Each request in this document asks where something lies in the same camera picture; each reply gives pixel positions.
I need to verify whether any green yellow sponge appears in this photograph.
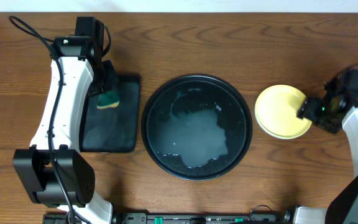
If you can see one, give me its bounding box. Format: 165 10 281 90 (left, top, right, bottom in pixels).
96 90 119 110

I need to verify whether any yellow plate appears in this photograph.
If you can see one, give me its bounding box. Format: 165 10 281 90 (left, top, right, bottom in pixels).
254 85 311 136

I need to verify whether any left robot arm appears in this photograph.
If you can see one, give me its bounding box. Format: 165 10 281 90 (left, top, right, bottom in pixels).
13 33 119 223

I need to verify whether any black rectangular tray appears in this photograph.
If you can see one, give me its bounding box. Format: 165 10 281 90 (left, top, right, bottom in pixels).
80 72 141 153

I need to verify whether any black round tray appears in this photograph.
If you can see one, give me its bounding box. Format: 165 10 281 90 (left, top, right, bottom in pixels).
141 74 253 180

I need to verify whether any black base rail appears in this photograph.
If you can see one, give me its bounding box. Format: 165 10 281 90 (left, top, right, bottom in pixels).
42 204 291 224

